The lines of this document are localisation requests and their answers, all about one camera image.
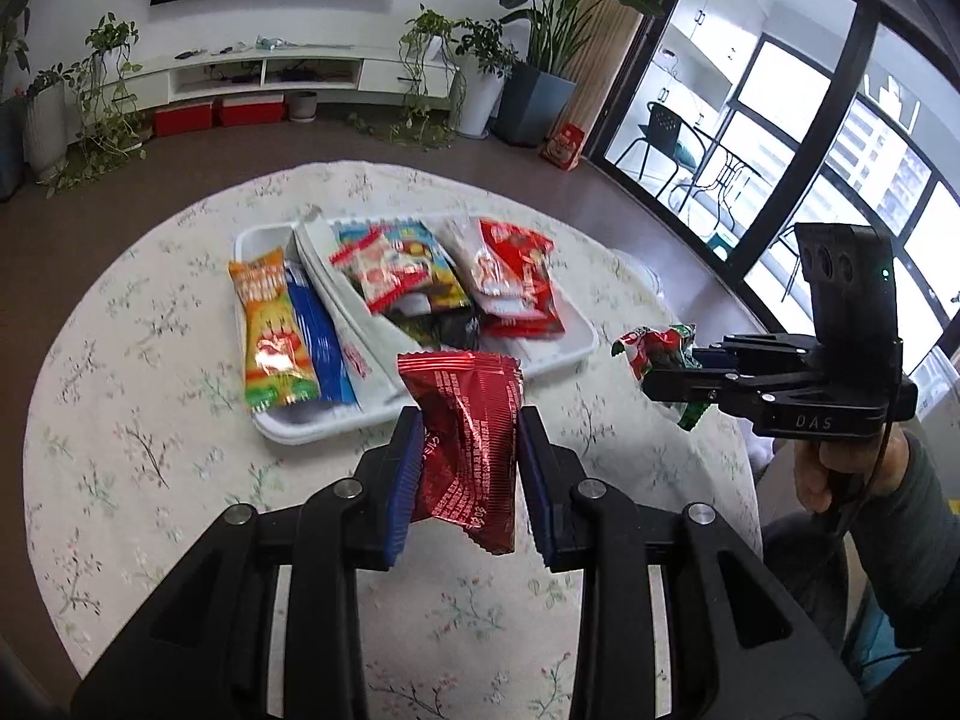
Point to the floral tablecloth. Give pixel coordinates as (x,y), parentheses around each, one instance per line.
(150,360)

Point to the dark red foil packet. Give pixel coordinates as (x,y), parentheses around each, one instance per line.
(465,450)

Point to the white television console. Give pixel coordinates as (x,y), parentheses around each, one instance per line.
(315,75)

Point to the red bag on floor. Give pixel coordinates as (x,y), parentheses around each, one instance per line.
(562,148)

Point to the person's right forearm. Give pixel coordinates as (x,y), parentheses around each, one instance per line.
(915,540)

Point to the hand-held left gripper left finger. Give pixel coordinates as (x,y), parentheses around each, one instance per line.
(401,495)

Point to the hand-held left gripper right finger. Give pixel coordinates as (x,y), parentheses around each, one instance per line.
(538,495)

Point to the large-leaf plant blue-grey pot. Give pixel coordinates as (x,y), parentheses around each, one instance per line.
(532,105)

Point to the orange lollipop packet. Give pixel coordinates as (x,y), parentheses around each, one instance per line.
(274,337)

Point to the green candy packet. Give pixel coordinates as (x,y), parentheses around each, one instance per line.
(652,345)

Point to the white zip pouch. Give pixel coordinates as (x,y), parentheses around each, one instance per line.
(352,330)

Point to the red chocolate snack bag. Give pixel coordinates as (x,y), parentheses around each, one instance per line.
(521,285)

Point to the small grey pot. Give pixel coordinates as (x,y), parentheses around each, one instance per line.
(303,106)

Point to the small-leaf tree blue-grey pot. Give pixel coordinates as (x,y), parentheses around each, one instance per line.
(11,150)

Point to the bushy plant in white pot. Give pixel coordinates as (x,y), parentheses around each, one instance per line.
(480,97)

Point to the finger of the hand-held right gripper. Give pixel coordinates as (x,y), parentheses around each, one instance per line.
(750,354)
(697,388)

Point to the trailing vine plant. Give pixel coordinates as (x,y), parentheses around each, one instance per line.
(424,75)
(109,90)

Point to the glass balcony table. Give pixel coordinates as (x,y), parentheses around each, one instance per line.
(724,172)

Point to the white plastic tray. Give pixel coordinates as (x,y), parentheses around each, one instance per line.
(555,345)

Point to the plant in white ribbed pot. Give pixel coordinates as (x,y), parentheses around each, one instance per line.
(45,135)

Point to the black framed glass door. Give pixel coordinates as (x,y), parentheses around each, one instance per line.
(855,90)

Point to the red storage box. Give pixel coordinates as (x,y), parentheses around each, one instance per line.
(184,120)
(252,110)

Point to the black foil snack packet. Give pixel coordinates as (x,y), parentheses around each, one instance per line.
(442,326)

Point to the person's right hand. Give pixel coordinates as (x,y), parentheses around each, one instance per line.
(825,472)

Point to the blue panda snack packet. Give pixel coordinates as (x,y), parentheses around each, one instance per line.
(442,270)

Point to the blue and white snack packet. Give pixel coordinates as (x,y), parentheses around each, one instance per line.
(322,352)

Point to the black balcony chair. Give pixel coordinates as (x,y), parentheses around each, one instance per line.
(664,135)

